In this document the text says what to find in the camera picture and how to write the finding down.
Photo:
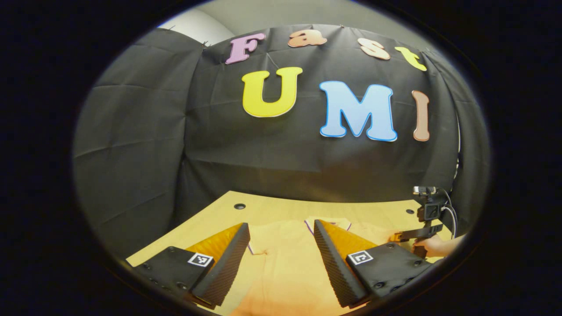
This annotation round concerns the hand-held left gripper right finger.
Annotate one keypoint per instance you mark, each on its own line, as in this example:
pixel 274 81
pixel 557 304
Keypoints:
pixel 333 267

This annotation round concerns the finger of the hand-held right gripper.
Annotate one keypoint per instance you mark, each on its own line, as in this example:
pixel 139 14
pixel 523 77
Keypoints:
pixel 417 232

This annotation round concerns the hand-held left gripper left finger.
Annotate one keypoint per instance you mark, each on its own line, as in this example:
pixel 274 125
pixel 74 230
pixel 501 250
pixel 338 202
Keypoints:
pixel 226 263

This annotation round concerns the orange T-shirt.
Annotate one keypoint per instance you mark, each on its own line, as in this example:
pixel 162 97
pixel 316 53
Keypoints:
pixel 285 263

